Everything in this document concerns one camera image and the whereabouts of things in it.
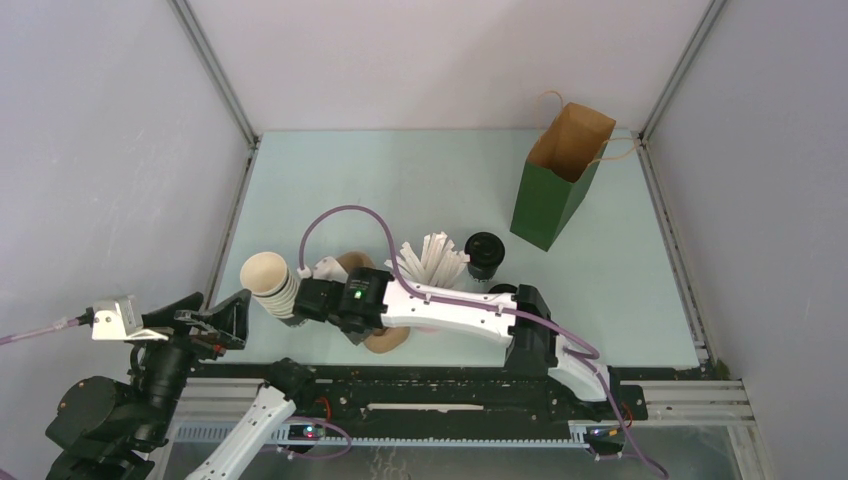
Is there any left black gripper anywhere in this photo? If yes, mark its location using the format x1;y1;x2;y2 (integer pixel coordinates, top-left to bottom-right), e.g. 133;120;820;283
129;284;253;439

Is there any black cup lid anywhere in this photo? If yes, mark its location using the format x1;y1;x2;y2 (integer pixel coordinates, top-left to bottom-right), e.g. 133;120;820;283
464;232;506;259

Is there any green paper bag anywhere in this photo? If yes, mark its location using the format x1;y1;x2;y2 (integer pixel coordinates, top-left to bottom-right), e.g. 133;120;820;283
510;102;617;251

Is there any black paper coffee cup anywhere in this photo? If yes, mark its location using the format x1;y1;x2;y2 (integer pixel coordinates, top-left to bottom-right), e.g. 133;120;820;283
467;256;504;282

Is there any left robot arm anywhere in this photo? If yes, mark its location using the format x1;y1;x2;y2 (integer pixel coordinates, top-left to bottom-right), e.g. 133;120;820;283
45;289;251;479

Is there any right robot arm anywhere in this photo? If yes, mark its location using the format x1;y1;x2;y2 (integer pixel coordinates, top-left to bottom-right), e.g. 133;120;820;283
293;267;622;418

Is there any brown cardboard cup carrier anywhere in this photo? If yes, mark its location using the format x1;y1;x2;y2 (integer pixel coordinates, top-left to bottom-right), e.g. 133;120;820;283
335;251;410;354

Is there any stack of paper cups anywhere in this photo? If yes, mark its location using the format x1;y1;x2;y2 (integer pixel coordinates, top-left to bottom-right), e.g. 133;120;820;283
239;251;305;328

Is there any bundle of white straws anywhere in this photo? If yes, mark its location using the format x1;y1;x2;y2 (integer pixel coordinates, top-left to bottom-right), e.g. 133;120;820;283
384;232;470;289

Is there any stack of black lids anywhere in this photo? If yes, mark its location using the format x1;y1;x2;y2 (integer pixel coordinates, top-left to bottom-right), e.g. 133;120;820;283
489;283;518;295

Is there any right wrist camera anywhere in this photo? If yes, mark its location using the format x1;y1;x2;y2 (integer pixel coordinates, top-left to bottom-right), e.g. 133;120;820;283
297;256;348;283

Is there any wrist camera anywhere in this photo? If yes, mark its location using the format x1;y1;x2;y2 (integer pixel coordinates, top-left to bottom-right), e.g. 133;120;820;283
297;256;348;283
91;295;169;342

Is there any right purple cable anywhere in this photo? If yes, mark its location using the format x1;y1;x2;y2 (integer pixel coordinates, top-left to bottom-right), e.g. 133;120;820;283
298;205;670;480

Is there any purple cable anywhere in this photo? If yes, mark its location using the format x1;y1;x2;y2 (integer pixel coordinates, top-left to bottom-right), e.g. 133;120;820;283
298;205;670;480
0;316;94;347

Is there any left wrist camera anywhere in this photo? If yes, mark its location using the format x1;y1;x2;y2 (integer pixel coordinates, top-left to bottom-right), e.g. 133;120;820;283
91;295;169;342

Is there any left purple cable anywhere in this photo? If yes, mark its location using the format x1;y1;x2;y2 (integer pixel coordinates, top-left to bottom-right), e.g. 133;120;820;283
0;316;94;347

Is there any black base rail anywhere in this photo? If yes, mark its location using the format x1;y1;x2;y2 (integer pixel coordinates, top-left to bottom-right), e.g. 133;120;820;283
185;362;710;444

